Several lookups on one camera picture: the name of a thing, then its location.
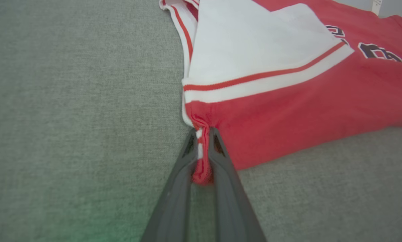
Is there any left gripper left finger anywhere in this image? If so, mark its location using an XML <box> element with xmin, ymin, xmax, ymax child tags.
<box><xmin>140</xmin><ymin>129</ymin><xmax>198</xmax><ymax>242</ymax></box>

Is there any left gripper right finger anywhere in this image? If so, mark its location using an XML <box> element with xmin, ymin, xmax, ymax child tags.
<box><xmin>208</xmin><ymin>127</ymin><xmax>267</xmax><ymax>242</ymax></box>

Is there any red jersey with white trim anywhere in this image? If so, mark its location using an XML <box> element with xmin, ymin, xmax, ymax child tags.
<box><xmin>159</xmin><ymin>0</ymin><xmax>402</xmax><ymax>185</ymax></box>

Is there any grey fabric sofa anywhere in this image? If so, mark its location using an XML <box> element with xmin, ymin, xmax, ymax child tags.
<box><xmin>0</xmin><ymin>0</ymin><xmax>402</xmax><ymax>242</ymax></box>

